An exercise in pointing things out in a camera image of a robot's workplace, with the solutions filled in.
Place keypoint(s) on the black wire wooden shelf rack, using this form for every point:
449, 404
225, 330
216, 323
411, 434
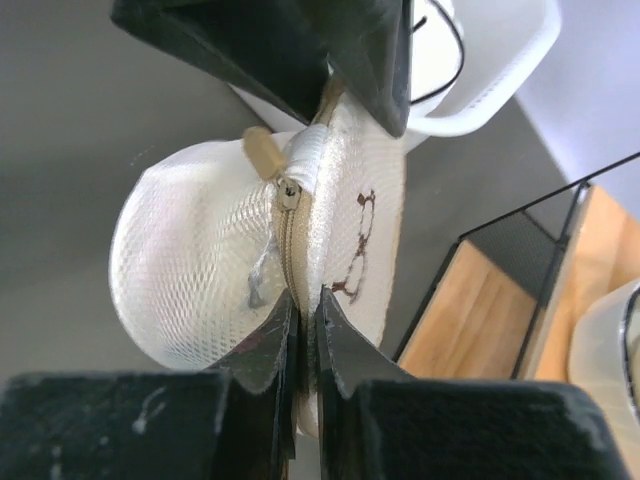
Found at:
505, 301

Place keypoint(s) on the white ceramic bowl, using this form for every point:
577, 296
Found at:
600, 356

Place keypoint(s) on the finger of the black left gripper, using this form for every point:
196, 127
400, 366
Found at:
369, 48
264, 48

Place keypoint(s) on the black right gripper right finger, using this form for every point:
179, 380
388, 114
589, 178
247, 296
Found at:
376, 421

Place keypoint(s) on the white plastic laundry basket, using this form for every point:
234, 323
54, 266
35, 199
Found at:
467, 60

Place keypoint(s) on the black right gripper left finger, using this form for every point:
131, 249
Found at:
232, 420

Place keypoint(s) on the white mesh bra laundry bag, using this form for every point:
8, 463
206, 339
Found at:
211, 236

